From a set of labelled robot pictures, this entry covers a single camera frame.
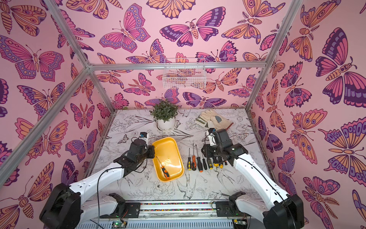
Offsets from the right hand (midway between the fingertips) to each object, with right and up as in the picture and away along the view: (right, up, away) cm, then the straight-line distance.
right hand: (202, 150), depth 79 cm
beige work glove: (+17, +16, +31) cm, 39 cm away
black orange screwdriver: (-4, -10, +9) cm, 14 cm away
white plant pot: (-23, +13, +27) cm, 38 cm away
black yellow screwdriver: (-7, -10, +11) cm, 16 cm away
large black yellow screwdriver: (+6, -10, +10) cm, 15 cm away
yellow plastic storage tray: (-21, -5, +13) cm, 25 cm away
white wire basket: (-10, +48, +16) cm, 52 cm away
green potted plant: (-23, +23, +13) cm, 35 cm away
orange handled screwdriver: (-1, -9, +11) cm, 14 cm away
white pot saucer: (-24, +9, +27) cm, 37 cm away
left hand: (-28, +1, +8) cm, 29 cm away
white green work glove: (+6, +14, +31) cm, 35 cm away
